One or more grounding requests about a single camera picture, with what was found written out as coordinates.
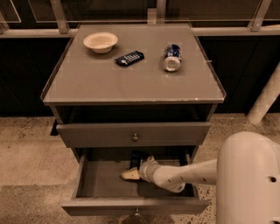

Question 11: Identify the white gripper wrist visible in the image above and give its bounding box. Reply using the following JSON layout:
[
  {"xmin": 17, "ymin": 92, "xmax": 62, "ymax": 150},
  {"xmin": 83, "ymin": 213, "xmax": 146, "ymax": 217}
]
[{"xmin": 122, "ymin": 155, "xmax": 160, "ymax": 184}]

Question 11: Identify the black rxbar chocolate bar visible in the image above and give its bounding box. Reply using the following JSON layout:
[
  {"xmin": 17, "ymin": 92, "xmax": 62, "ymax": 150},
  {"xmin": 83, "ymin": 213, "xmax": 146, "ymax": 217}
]
[{"xmin": 129, "ymin": 150, "xmax": 144, "ymax": 169}]

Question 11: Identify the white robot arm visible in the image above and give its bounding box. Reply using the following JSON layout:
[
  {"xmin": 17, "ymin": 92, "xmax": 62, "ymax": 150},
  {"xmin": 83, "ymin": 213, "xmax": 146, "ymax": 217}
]
[{"xmin": 122, "ymin": 131, "xmax": 280, "ymax": 224}]

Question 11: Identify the brass upper drawer knob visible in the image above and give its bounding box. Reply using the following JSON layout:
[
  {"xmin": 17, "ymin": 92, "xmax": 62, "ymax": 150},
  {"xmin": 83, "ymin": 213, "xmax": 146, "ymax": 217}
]
[{"xmin": 132, "ymin": 133, "xmax": 139, "ymax": 142}]

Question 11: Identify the brass drawer knob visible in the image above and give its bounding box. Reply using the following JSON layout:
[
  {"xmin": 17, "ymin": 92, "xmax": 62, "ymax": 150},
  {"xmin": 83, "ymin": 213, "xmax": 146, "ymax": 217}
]
[
  {"xmin": 132, "ymin": 133, "xmax": 139, "ymax": 142},
  {"xmin": 122, "ymin": 212, "xmax": 146, "ymax": 224}
]

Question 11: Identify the open grey middle drawer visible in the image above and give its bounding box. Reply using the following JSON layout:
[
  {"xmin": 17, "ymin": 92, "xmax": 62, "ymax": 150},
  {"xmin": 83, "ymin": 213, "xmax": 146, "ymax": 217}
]
[{"xmin": 62, "ymin": 146, "xmax": 209, "ymax": 216}]

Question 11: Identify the brass middle drawer knob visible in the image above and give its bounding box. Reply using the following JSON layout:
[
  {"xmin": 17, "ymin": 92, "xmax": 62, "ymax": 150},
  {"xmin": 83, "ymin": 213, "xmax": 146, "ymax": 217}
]
[{"xmin": 122, "ymin": 212, "xmax": 146, "ymax": 224}]

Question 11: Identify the closed grey upper drawer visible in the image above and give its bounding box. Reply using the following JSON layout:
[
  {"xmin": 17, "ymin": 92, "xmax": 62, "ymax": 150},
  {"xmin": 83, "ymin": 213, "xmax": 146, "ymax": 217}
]
[{"xmin": 57, "ymin": 122, "xmax": 210, "ymax": 148}]

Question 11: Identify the grey drawer cabinet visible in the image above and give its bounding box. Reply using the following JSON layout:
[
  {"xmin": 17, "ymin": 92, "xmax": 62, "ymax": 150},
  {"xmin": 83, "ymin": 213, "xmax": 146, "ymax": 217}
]
[{"xmin": 40, "ymin": 23, "xmax": 227, "ymax": 217}]

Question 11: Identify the blue snack bar wrapper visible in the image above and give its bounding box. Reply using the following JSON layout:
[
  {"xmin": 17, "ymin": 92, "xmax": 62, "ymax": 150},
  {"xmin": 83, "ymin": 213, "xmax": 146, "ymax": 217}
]
[{"xmin": 114, "ymin": 51, "xmax": 144, "ymax": 67}]

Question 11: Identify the blue white soda can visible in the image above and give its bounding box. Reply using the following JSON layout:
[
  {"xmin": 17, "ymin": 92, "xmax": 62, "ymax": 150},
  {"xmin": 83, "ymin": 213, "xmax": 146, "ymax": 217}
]
[{"xmin": 163, "ymin": 44, "xmax": 181, "ymax": 72}]

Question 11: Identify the white paper bowl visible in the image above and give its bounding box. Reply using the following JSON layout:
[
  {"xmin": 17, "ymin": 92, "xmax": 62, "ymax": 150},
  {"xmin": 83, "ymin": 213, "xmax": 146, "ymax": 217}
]
[{"xmin": 83, "ymin": 32, "xmax": 118, "ymax": 53}]

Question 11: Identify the white diagonal post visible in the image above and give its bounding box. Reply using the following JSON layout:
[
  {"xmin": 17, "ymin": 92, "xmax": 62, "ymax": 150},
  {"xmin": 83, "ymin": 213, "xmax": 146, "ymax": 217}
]
[{"xmin": 247, "ymin": 62, "xmax": 280, "ymax": 124}]

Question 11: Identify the metal railing frame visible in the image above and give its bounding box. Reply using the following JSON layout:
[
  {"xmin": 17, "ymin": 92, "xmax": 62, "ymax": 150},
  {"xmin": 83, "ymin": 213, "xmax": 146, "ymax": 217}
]
[{"xmin": 0, "ymin": 0, "xmax": 280, "ymax": 39}]

